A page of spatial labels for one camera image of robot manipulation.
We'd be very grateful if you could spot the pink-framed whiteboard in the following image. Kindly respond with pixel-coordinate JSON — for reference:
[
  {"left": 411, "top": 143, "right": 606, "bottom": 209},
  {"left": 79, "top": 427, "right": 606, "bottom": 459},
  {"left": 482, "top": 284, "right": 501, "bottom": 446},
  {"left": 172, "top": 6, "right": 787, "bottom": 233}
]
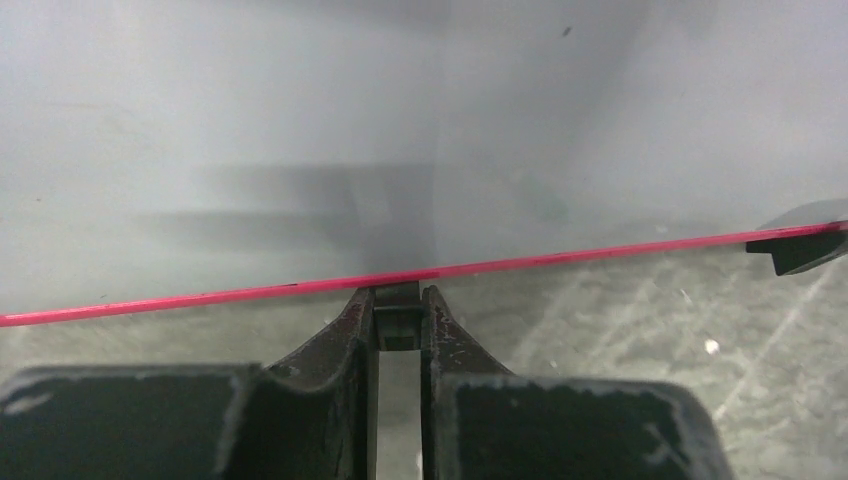
[{"left": 1, "top": 1, "right": 847, "bottom": 326}]

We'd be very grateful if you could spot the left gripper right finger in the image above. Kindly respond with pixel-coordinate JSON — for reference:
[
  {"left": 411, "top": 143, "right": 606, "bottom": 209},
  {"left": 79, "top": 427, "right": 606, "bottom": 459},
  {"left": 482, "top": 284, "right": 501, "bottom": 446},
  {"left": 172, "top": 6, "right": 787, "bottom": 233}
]
[{"left": 421, "top": 286, "right": 734, "bottom": 479}]

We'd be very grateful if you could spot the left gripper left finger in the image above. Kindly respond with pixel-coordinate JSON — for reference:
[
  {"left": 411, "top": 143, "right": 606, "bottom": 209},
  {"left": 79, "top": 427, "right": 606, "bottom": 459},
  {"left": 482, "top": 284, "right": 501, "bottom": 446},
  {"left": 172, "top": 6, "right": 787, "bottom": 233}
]
[{"left": 1, "top": 289, "right": 378, "bottom": 479}]

